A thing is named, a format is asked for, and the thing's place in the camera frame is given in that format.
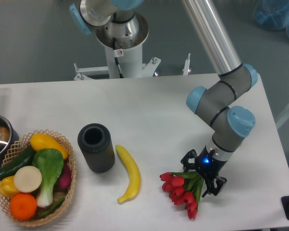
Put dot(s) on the yellow squash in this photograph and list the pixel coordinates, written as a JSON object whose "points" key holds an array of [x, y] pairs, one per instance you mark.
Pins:
{"points": [[41, 141]]}

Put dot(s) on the red tulip bouquet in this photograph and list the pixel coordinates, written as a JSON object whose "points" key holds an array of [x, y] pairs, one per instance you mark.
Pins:
{"points": [[184, 188]]}

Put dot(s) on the blue plastic bag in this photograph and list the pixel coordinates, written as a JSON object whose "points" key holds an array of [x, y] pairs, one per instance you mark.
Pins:
{"points": [[272, 15]]}

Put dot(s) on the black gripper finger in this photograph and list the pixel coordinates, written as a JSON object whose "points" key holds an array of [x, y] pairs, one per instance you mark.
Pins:
{"points": [[214, 185], [188, 161]]}

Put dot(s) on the yellow bell pepper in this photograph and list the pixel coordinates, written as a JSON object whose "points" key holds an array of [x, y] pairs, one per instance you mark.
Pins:
{"points": [[8, 188]]}

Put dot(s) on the dark grey ribbed vase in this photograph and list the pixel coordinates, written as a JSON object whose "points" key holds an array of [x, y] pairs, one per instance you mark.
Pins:
{"points": [[95, 143]]}

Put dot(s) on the yellow banana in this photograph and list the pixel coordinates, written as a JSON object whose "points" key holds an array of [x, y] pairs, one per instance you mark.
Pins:
{"points": [[133, 172]]}

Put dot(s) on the cream round slice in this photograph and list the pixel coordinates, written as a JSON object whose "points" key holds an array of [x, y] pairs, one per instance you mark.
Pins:
{"points": [[27, 179]]}

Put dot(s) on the orange fruit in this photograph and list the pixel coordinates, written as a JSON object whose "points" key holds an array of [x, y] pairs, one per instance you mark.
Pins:
{"points": [[23, 206]]}

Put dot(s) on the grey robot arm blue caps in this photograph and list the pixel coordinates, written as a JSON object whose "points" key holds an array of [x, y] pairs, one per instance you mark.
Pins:
{"points": [[231, 124]]}

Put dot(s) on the dark green cucumber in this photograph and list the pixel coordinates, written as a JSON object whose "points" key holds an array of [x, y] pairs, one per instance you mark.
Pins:
{"points": [[25, 158]]}

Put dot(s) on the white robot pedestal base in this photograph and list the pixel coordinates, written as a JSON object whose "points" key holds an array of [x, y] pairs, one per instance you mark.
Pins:
{"points": [[123, 45]]}

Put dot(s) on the green bean pod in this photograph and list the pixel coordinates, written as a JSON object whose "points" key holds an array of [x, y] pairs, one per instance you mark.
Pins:
{"points": [[50, 210]]}

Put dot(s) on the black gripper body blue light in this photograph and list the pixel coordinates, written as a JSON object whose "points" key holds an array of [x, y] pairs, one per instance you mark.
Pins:
{"points": [[207, 165]]}

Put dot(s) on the green bok choy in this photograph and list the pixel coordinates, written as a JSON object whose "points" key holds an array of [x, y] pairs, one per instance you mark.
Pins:
{"points": [[50, 163]]}

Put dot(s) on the woven wicker basket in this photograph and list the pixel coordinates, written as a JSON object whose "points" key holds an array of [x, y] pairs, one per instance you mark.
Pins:
{"points": [[59, 194]]}

